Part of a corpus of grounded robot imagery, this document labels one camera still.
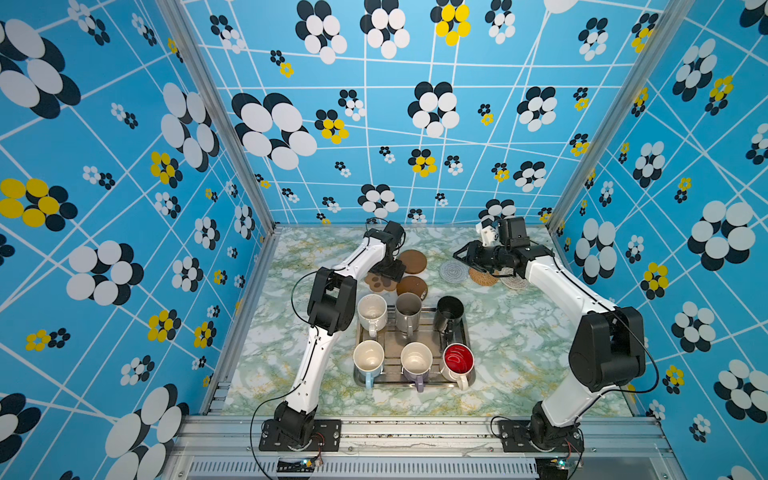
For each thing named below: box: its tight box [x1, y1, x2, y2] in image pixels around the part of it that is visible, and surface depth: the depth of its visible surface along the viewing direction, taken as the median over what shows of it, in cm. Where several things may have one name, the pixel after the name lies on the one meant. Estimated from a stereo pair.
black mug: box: [434, 296, 465, 335], surface depth 90 cm
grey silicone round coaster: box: [439, 260, 468, 284], surface depth 107 cm
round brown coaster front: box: [396, 275, 428, 301], surface depth 104 cm
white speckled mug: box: [357, 293, 388, 338], surface depth 91 cm
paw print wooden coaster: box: [364, 272, 398, 292], surface depth 104 cm
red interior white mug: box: [441, 342, 475, 391], surface depth 82 cm
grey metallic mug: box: [395, 292, 422, 337], surface depth 89 cm
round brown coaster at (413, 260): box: [399, 249, 427, 274], surface depth 112 cm
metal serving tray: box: [353, 304, 476, 390], surface depth 86 cm
